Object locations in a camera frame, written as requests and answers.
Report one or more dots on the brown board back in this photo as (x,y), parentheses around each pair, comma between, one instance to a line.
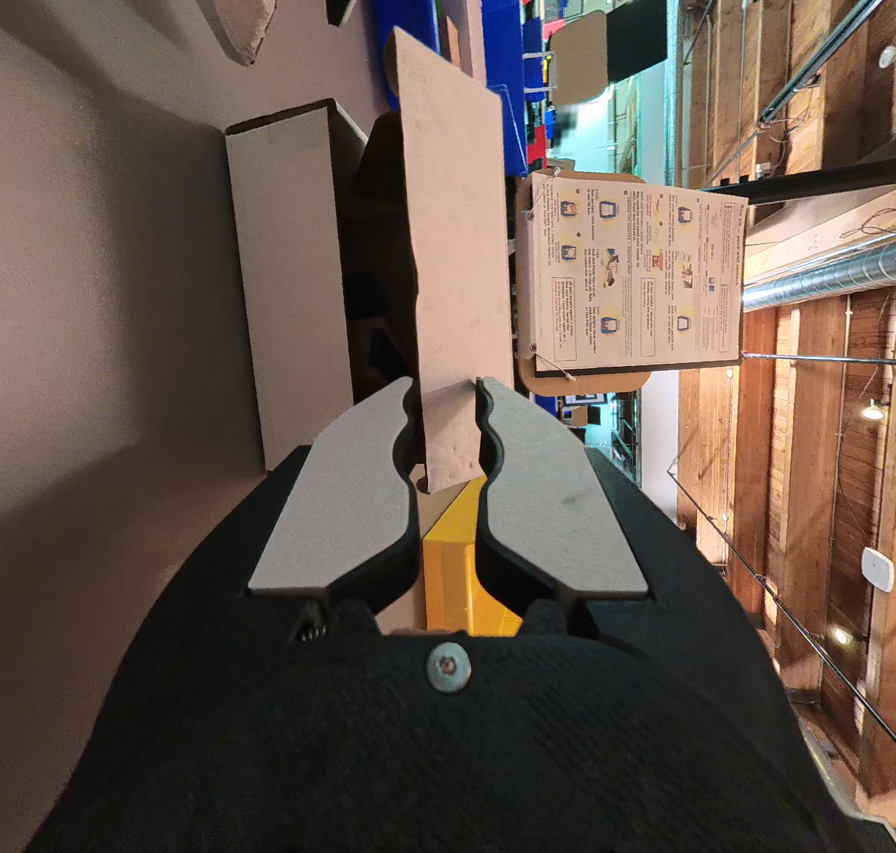
(577,58)

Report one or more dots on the yellow plastic bin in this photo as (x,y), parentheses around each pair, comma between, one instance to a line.
(451,573)

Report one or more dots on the small pale box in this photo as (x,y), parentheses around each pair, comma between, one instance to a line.
(462,20)

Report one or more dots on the instruction sheet board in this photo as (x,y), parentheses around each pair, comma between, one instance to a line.
(630,279)

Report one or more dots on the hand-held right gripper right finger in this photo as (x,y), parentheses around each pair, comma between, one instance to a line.
(560,510)

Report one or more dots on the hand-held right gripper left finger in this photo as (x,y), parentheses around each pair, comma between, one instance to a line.
(343,503)

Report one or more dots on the white cardboard box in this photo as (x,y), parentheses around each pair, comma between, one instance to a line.
(455,237)

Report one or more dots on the blue plastic bin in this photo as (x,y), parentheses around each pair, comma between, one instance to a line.
(504,62)

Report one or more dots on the silver air duct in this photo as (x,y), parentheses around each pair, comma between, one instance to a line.
(819,275)

